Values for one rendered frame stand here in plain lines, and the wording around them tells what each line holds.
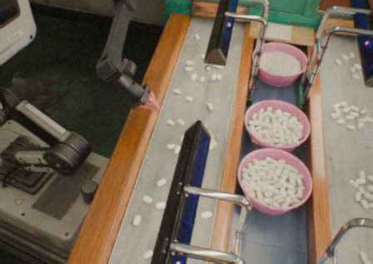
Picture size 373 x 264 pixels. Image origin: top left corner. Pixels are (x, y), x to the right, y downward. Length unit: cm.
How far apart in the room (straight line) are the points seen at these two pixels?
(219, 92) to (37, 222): 95
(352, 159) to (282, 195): 35
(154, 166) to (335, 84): 96
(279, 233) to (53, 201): 93
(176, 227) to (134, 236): 43
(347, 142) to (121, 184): 91
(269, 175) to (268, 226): 18
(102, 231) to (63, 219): 42
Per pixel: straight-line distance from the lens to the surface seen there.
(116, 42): 150
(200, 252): 86
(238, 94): 172
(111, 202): 135
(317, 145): 159
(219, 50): 137
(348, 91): 193
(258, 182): 144
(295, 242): 143
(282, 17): 219
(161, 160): 147
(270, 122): 168
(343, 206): 149
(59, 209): 172
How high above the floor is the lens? 190
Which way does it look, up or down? 48 degrees down
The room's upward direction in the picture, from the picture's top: 3 degrees clockwise
